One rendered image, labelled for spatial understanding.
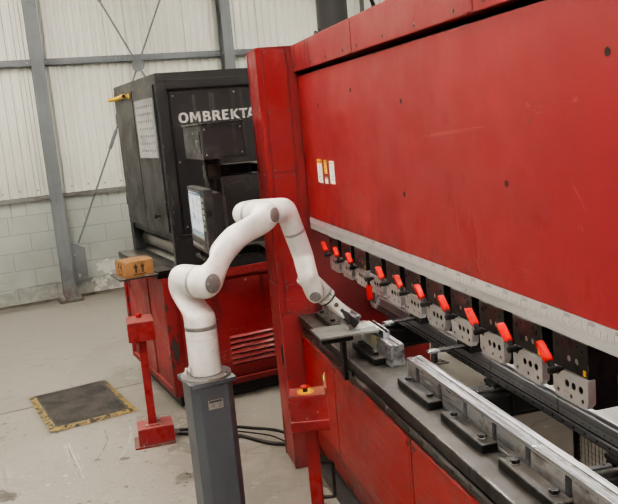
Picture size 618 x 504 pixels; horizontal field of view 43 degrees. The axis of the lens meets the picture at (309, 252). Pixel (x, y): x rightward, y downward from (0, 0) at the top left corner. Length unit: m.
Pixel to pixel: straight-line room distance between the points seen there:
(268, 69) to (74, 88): 6.12
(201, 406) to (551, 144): 1.64
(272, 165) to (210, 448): 1.69
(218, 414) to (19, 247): 7.23
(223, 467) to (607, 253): 1.77
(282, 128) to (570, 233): 2.46
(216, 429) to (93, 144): 7.36
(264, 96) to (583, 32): 2.53
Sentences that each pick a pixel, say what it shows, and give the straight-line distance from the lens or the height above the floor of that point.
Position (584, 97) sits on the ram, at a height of 1.91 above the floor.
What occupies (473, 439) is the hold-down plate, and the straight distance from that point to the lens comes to 2.54.
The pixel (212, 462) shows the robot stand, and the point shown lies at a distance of 3.07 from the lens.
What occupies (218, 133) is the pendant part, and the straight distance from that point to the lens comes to 4.26.
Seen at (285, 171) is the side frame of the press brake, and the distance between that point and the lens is 4.17.
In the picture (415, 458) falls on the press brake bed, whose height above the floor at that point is 0.71.
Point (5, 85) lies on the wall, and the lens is 10.00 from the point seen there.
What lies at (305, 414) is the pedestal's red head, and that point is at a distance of 3.28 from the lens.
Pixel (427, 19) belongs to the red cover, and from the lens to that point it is 2.55.
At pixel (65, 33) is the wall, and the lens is 10.13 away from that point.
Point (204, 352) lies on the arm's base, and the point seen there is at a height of 1.11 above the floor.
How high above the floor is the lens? 1.92
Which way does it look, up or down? 10 degrees down
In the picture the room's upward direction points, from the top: 5 degrees counter-clockwise
